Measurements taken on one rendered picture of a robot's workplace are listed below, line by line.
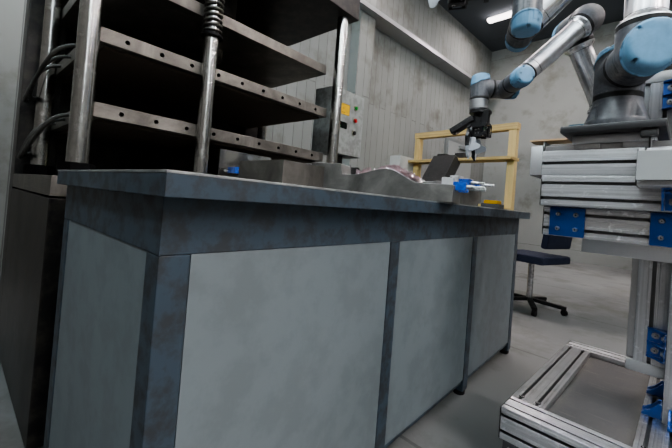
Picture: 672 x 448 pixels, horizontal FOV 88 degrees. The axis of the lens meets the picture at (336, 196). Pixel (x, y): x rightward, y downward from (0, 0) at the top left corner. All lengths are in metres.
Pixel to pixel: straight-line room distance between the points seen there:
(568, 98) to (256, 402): 8.02
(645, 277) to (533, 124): 7.09
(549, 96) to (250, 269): 8.06
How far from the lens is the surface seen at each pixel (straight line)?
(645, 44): 1.14
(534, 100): 8.52
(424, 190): 1.14
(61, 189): 1.29
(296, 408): 0.88
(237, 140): 1.64
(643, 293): 1.45
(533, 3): 1.18
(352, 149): 2.26
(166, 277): 0.60
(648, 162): 1.08
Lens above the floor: 0.77
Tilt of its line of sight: 1 degrees up
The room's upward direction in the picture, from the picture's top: 5 degrees clockwise
